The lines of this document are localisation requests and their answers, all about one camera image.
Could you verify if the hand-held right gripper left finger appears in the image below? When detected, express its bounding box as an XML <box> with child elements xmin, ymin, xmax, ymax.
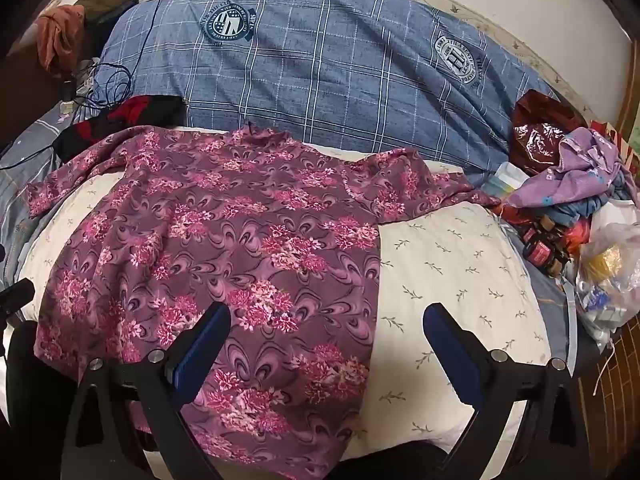
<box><xmin>59</xmin><ymin>301</ymin><xmax>233</xmax><ymax>480</ymax></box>

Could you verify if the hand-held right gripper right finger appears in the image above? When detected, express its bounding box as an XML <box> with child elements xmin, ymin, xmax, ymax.
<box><xmin>422</xmin><ymin>302</ymin><xmax>593</xmax><ymax>480</ymax></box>

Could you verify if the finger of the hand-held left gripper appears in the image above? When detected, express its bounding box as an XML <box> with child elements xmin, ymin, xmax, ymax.
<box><xmin>0</xmin><ymin>279</ymin><xmax>36</xmax><ymax>328</ymax></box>

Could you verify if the purple floral garment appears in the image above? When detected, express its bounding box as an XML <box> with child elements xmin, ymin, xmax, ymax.
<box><xmin>26</xmin><ymin>127</ymin><xmax>501</xmax><ymax>480</ymax></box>

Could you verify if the white leaf-print quilt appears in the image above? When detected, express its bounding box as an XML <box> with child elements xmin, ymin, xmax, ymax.
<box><xmin>20</xmin><ymin>127</ymin><xmax>553</xmax><ymax>461</ymax></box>

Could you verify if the clear plastic bag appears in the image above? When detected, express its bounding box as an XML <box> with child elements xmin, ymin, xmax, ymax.
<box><xmin>575</xmin><ymin>200</ymin><xmax>640</xmax><ymax>351</ymax></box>

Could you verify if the white tissue packet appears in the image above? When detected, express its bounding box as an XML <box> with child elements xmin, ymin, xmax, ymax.
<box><xmin>492</xmin><ymin>162</ymin><xmax>531</xmax><ymax>196</ymax></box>

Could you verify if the blue crumpled cloth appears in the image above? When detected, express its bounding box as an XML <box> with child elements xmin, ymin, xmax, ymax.
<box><xmin>545</xmin><ymin>170</ymin><xmax>636</xmax><ymax>231</ymax></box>

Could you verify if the lilac printed cloth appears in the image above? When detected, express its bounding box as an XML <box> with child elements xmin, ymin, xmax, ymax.
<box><xmin>505</xmin><ymin>127</ymin><xmax>638</xmax><ymax>211</ymax></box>

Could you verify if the black and red garment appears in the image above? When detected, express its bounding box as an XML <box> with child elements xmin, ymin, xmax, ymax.
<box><xmin>52</xmin><ymin>94</ymin><xmax>186</xmax><ymax>161</ymax></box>

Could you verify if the dark red plastic bag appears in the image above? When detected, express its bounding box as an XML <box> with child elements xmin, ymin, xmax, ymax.
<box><xmin>510</xmin><ymin>90</ymin><xmax>588</xmax><ymax>176</ymax></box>

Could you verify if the orange cloth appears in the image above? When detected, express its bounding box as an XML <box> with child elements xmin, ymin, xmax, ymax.
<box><xmin>35</xmin><ymin>4</ymin><xmax>86</xmax><ymax>73</ymax></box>

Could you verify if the blue plaid blanket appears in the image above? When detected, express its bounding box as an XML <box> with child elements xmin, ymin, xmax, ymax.
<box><xmin>92</xmin><ymin>0</ymin><xmax>561</xmax><ymax>183</ymax></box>

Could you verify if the olive green cloth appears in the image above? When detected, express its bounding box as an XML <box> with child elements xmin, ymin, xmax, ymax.
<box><xmin>77</xmin><ymin>0</ymin><xmax>140</xmax><ymax>26</ymax></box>

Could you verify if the black cable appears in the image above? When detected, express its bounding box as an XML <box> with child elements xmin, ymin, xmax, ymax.
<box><xmin>70</xmin><ymin>0</ymin><xmax>166</xmax><ymax>111</ymax></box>

